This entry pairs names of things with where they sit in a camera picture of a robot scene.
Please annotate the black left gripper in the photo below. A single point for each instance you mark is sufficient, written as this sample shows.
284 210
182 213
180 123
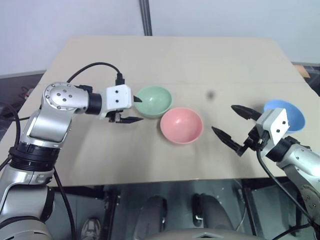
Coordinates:
115 117

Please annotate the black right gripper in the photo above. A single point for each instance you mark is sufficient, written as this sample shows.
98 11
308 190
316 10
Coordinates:
253 141

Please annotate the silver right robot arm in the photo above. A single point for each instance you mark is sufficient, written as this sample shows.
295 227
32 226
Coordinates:
302 162

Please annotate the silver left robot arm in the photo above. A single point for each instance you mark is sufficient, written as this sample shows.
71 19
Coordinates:
57 100

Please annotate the green bowl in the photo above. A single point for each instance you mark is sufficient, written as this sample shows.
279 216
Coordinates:
155 100

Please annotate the pink bowl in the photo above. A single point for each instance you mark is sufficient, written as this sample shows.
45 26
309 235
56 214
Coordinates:
181 125

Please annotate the blue bowl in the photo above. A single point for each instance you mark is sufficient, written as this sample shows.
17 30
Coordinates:
296 117

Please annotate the brown cardboard piece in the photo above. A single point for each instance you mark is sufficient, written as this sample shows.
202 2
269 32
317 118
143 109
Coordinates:
303 71

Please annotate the grey robot torso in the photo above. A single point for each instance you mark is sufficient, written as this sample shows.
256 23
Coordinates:
200 235

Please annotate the grey sneaker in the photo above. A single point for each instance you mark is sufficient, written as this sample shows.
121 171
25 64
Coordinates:
91 228

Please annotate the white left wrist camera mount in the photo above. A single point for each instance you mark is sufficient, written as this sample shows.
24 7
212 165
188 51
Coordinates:
118 97

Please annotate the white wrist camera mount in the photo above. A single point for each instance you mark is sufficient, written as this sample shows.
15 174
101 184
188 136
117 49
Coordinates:
277 125
118 97

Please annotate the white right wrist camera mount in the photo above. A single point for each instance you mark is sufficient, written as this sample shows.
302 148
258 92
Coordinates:
277 125

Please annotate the grey metal post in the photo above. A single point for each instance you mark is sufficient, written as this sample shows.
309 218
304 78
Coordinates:
145 17

